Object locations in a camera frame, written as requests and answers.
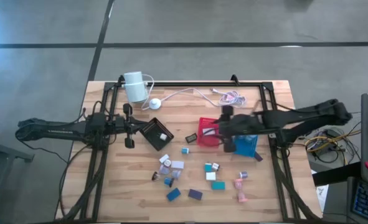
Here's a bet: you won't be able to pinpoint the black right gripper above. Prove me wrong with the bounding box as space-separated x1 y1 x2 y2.
214 105 261 153

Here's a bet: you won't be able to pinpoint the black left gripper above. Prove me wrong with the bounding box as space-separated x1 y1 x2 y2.
108 103 150 149

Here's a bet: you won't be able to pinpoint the red mesh basket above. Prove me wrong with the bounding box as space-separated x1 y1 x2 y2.
196 116 222 147

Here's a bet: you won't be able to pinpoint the black mesh tray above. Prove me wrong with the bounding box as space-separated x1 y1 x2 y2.
139 117 174 152

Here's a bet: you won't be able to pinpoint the blue mesh basket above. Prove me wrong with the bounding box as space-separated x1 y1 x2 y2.
233 134 261 159

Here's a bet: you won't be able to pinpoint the white cylindrical lamp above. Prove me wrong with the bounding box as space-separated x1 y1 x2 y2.
123 71 149 103

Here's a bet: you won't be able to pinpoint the dark purple rectangular pad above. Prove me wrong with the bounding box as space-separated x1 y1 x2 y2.
187 189 204 201

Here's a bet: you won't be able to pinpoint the blue rectangular pad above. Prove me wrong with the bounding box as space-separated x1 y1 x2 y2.
166 187 182 202

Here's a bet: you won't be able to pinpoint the white paper sheet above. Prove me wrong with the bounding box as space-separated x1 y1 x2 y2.
316 184 329 212

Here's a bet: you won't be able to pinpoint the black desk base beam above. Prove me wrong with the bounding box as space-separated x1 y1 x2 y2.
313 161 362 187

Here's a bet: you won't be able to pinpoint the white round cable switch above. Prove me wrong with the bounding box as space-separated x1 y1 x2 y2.
148 98 162 110

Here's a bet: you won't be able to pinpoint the white coiled lamp cable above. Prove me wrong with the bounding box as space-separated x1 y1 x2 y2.
139 73 246 111

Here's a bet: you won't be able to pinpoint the black aluminium rig frame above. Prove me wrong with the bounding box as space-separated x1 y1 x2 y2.
79 74 320 222

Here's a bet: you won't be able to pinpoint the black sleeved cable bundle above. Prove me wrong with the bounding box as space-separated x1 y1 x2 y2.
57 142 110 222
275 161 317 222

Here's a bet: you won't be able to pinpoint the tangled floor cables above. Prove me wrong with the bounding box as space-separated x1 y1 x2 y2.
297 124 364 166

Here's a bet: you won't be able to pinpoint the grey metal furniture frame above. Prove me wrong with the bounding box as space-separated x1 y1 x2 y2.
0 136 35 224

